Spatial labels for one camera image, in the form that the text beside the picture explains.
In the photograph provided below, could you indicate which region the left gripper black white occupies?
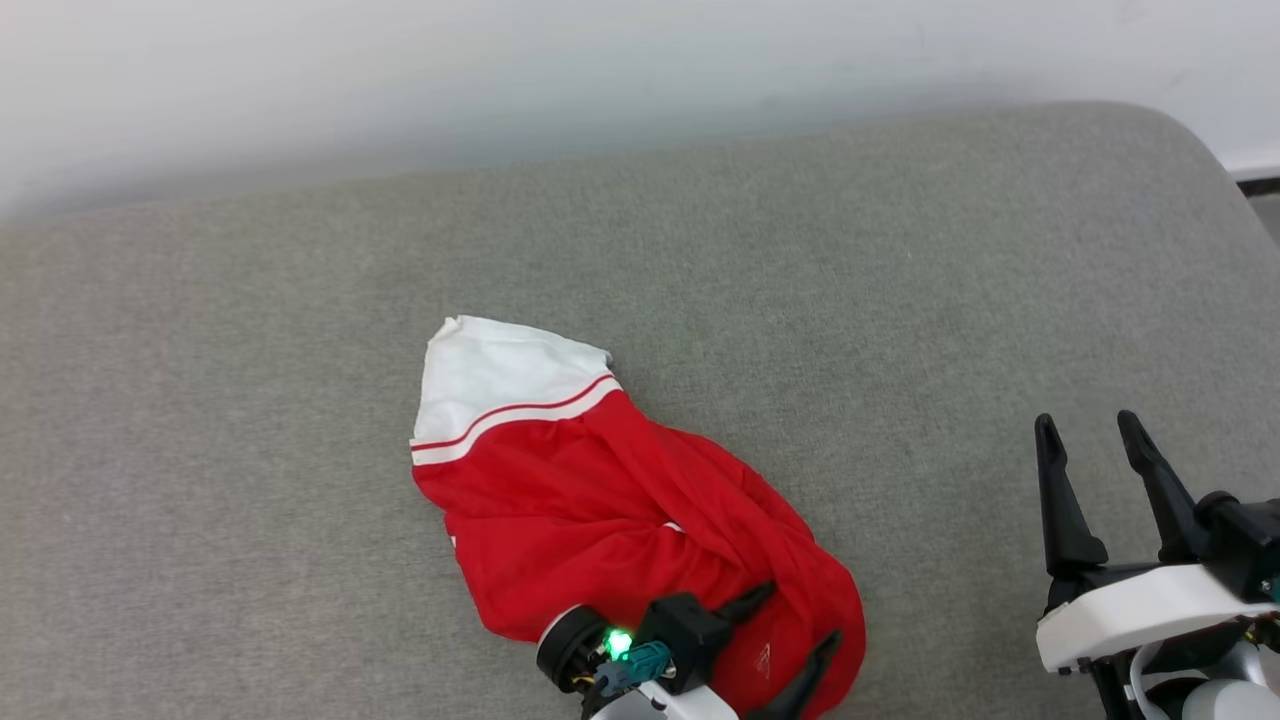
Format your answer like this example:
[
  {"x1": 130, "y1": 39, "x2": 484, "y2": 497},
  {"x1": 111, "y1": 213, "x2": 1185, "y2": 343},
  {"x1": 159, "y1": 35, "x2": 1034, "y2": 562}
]
[{"x1": 588, "y1": 582, "x2": 844, "y2": 720}]

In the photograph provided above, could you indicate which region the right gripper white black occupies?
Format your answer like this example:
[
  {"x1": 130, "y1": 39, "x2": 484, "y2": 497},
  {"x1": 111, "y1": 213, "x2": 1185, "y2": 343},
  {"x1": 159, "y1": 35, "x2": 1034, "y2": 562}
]
[{"x1": 1034, "y1": 409, "x2": 1280, "y2": 674}]

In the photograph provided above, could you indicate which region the red white basketball jersey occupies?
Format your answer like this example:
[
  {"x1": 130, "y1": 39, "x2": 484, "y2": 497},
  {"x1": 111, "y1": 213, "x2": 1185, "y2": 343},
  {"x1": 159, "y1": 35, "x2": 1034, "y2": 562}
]
[{"x1": 410, "y1": 315, "x2": 867, "y2": 720}]

